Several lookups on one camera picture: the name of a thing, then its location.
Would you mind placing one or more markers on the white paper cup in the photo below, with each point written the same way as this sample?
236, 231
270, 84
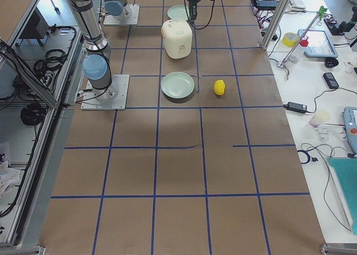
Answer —
319, 118

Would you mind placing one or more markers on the far green plate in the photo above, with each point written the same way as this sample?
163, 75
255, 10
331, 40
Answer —
178, 11

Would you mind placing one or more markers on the yellow lemon toy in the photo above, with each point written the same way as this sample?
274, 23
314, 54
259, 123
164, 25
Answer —
219, 87

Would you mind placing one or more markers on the black power adapter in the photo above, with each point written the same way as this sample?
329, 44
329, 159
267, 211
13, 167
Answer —
296, 107

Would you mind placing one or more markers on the teal tray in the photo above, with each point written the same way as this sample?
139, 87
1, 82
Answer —
345, 168

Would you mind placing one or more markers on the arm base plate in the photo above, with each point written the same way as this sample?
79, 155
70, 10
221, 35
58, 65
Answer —
131, 20
114, 98

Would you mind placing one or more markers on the yellow tape roll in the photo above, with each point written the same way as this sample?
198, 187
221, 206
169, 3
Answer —
290, 39

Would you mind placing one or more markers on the white rice cooker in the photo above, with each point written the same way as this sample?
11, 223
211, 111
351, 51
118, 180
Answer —
177, 38

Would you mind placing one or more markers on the near green plate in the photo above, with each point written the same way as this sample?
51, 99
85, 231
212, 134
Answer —
177, 85

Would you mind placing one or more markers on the green plate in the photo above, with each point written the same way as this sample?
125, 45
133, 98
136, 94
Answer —
177, 85
178, 11

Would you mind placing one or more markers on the metal rod with green clip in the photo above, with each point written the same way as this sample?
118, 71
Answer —
320, 13

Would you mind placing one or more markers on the aluminium frame post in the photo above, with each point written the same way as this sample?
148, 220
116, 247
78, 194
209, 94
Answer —
278, 13

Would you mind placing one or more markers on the blue teach pendant tablet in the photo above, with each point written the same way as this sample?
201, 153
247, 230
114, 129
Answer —
319, 45

